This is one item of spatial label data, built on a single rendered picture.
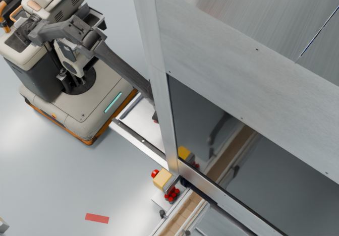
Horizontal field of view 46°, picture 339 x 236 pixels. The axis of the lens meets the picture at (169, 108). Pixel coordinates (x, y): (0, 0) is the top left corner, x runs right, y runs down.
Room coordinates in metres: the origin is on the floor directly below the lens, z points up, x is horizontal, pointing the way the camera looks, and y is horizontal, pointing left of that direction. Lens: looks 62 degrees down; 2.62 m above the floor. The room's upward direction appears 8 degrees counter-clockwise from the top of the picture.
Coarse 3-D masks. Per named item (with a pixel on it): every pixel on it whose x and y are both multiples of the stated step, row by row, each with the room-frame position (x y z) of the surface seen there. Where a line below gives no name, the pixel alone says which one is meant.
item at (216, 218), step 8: (192, 184) 0.52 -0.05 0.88; (200, 192) 0.48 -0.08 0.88; (208, 200) 0.44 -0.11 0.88; (216, 208) 0.40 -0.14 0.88; (208, 216) 0.42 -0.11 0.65; (216, 216) 0.38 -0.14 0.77; (224, 216) 0.36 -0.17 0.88; (232, 216) 0.35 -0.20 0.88; (200, 224) 0.45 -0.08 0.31; (208, 224) 0.41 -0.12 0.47; (216, 224) 0.38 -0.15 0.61; (224, 224) 0.35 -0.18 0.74; (232, 224) 0.32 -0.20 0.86; (240, 224) 0.32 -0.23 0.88; (208, 232) 0.41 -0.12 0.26; (216, 232) 0.37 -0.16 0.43; (224, 232) 0.34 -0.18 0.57; (232, 232) 0.32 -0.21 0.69; (240, 232) 0.29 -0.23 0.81; (248, 232) 0.28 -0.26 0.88
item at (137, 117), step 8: (136, 104) 0.96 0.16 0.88; (144, 104) 0.96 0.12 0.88; (128, 112) 0.93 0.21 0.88; (136, 112) 0.92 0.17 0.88; (144, 112) 0.91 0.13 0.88; (152, 112) 0.91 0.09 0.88; (120, 120) 0.87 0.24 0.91; (128, 120) 0.88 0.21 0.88; (136, 120) 0.88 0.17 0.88; (144, 120) 0.87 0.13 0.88; (152, 120) 0.87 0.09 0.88; (136, 128) 0.83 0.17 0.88; (144, 128) 0.83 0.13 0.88; (152, 128) 0.82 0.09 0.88; (144, 136) 0.79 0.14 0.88; (152, 136) 0.78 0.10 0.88; (160, 136) 0.77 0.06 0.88; (152, 144) 0.73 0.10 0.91; (160, 144) 0.73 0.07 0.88
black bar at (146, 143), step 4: (112, 120) 0.89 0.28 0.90; (116, 120) 0.88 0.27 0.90; (120, 124) 0.86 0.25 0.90; (124, 128) 0.83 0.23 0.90; (128, 128) 0.83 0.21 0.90; (128, 132) 0.81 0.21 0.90; (132, 132) 0.81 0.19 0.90; (136, 136) 0.78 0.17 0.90; (140, 140) 0.76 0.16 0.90; (144, 140) 0.76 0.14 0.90; (144, 144) 0.74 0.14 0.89; (148, 144) 0.73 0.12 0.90; (152, 148) 0.71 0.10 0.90; (156, 152) 0.69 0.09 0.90; (160, 152) 0.68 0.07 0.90; (160, 156) 0.67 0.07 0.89; (164, 156) 0.66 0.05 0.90
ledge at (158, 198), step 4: (176, 184) 0.53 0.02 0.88; (176, 188) 0.51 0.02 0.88; (180, 188) 0.51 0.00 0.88; (156, 192) 0.51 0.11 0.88; (160, 192) 0.50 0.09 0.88; (180, 192) 0.49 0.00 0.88; (152, 196) 0.49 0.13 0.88; (156, 196) 0.49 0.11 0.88; (160, 196) 0.48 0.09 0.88; (152, 200) 0.47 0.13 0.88; (156, 200) 0.47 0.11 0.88; (160, 200) 0.47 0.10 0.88; (164, 200) 0.46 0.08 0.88; (176, 200) 0.46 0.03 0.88; (160, 204) 0.45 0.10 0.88; (164, 204) 0.45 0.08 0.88; (168, 204) 0.44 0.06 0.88; (172, 204) 0.44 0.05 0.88; (164, 208) 0.43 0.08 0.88; (168, 208) 0.43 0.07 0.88
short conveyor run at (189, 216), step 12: (192, 192) 0.47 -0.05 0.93; (180, 204) 0.41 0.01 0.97; (192, 204) 0.42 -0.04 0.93; (204, 204) 0.41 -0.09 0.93; (168, 216) 0.38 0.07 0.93; (180, 216) 0.37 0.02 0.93; (192, 216) 0.36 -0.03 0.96; (156, 228) 0.34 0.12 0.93; (168, 228) 0.33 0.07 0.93; (180, 228) 0.32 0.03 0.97; (192, 228) 0.32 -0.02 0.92
